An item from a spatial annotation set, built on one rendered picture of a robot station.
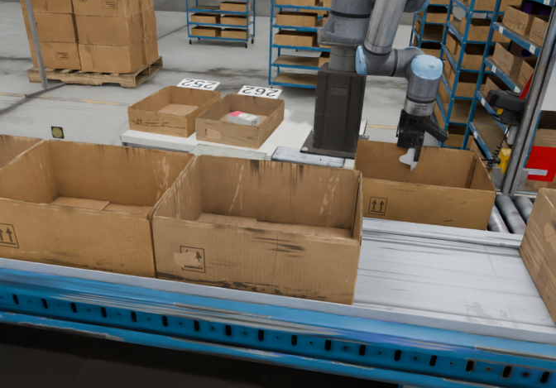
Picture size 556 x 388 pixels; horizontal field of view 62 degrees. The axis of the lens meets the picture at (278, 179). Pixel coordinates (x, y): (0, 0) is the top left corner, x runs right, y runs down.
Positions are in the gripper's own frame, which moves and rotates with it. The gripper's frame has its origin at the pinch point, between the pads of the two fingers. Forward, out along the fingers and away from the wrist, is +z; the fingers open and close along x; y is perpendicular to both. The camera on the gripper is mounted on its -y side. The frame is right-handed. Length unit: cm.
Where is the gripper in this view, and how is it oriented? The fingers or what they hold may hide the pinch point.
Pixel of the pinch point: (413, 165)
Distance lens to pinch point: 165.3
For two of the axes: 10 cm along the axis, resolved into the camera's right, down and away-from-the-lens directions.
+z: -0.2, 8.4, 5.5
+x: -1.6, 5.4, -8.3
